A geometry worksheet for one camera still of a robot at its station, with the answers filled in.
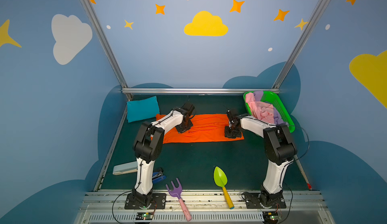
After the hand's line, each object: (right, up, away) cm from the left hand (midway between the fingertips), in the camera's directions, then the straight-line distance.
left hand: (189, 128), depth 97 cm
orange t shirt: (+11, 0, +6) cm, 13 cm away
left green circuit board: (-21, -39, -27) cm, 52 cm away
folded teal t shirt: (-41, +12, +16) cm, 45 cm away
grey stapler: (-34, -20, -18) cm, 43 cm away
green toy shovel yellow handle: (+18, -26, -16) cm, 35 cm away
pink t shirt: (+50, +12, +7) cm, 52 cm away
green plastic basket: (+64, +21, +13) cm, 69 cm away
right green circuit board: (+41, -39, -26) cm, 62 cm away
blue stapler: (-17, -24, -18) cm, 34 cm away
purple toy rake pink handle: (-6, -31, -21) cm, 37 cm away
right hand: (+27, -4, +1) cm, 27 cm away
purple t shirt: (+61, +6, +4) cm, 61 cm away
